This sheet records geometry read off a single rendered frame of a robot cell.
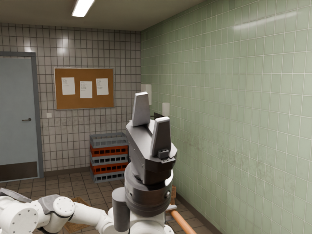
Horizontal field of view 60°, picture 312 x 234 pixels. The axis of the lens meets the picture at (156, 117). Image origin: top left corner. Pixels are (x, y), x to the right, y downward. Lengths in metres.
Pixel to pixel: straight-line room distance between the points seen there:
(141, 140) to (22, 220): 0.35
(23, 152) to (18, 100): 0.89
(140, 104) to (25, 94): 4.57
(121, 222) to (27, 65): 4.52
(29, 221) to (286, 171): 1.96
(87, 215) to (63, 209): 0.12
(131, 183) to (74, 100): 4.56
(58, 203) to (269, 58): 1.92
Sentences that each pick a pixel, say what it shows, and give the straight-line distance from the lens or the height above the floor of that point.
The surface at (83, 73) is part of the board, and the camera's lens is 5.01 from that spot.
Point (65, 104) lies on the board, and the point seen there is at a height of 1.28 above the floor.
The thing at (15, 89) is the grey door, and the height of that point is 1.55.
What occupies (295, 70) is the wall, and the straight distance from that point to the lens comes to 2.21.
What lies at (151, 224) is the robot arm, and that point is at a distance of 0.54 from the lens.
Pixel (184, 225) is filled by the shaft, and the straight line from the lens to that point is 1.16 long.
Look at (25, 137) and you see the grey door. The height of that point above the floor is 0.74.
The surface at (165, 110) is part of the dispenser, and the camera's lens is 4.00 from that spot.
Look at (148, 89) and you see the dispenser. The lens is 4.69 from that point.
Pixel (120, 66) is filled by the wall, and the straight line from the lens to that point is 5.15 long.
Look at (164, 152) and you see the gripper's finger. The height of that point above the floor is 1.68.
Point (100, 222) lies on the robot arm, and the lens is 1.13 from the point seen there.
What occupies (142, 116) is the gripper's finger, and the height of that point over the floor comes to 1.72.
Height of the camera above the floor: 1.79
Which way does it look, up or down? 9 degrees down
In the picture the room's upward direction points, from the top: straight up
